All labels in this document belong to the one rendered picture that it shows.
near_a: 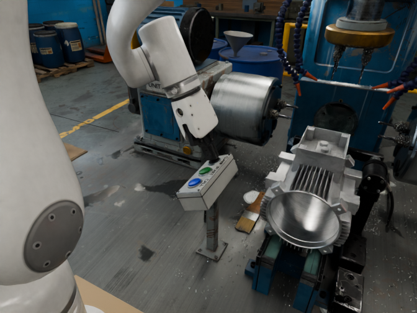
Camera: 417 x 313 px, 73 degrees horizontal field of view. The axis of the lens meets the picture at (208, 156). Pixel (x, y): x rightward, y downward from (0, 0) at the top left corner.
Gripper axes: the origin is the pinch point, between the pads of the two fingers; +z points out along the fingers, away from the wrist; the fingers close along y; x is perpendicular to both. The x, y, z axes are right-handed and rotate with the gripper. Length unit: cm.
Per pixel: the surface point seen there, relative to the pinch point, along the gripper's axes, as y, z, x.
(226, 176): -2.6, 6.0, -3.5
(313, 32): 63, -13, -17
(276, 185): -5.1, 8.2, -16.5
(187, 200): -13.5, 5.2, 1.1
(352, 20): 40, -14, -32
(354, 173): 9.5, 15.6, -29.1
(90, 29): 447, -164, 521
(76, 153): 77, 13, 194
